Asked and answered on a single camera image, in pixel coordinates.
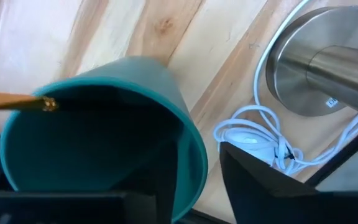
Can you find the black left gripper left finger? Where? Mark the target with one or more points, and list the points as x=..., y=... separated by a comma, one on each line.
x=163, y=186

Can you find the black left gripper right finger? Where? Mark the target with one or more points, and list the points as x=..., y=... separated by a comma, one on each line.
x=275, y=202

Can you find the teal plastic cup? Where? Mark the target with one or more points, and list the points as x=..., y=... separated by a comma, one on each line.
x=141, y=74

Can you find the steel table lamp white shade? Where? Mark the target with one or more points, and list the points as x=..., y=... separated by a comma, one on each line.
x=294, y=62

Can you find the black aluminium table frame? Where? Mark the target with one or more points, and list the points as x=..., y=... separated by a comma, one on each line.
x=340, y=154

